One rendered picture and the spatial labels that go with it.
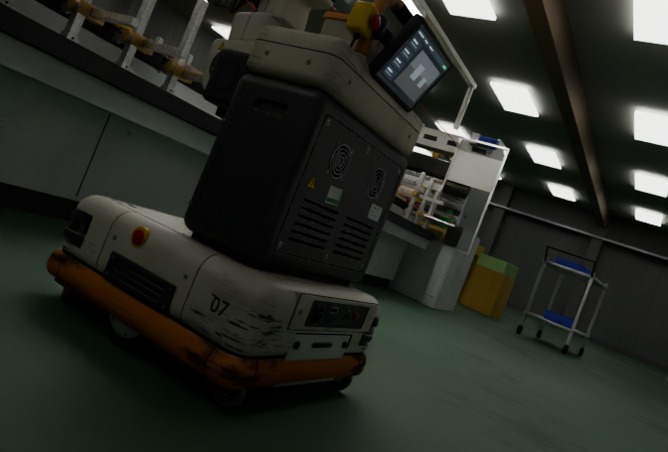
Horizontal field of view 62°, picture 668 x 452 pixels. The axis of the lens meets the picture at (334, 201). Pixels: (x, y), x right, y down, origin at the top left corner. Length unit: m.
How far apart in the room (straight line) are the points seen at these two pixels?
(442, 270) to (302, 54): 4.65
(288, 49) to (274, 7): 0.39
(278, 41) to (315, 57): 0.12
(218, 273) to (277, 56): 0.50
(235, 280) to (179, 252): 0.17
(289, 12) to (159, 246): 0.77
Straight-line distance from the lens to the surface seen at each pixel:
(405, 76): 1.42
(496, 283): 8.49
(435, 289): 5.76
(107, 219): 1.45
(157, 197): 3.02
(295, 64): 1.26
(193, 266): 1.23
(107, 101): 2.47
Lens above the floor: 0.44
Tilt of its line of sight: 2 degrees up
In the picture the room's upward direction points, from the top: 22 degrees clockwise
